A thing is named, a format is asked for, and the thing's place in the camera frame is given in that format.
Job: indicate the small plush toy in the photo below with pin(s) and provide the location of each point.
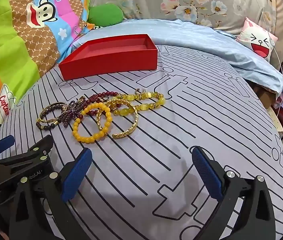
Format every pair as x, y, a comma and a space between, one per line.
92, 25

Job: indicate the brown cardboard box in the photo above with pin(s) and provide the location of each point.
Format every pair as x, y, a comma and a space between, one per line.
265, 96

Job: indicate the green pillow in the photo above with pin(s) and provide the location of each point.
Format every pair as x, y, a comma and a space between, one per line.
105, 15

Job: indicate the textured gold cuff bangle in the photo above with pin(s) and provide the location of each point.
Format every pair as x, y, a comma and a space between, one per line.
121, 134

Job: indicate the cartoon monkey blanket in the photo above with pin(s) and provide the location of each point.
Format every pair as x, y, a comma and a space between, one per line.
19, 42

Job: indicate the pink cartoon face cushion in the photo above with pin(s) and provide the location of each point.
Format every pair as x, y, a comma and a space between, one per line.
256, 40

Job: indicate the red cardboard box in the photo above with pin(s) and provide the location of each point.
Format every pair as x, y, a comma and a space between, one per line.
111, 57

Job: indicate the light blue pillow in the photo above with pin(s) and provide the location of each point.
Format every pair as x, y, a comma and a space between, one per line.
206, 45

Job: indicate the rose gold bangle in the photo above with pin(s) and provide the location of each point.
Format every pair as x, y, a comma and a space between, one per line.
56, 104

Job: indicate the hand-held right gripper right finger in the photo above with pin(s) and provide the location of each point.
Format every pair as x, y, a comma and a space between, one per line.
206, 175

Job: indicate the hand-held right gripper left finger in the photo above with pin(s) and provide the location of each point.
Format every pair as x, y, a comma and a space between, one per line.
76, 175

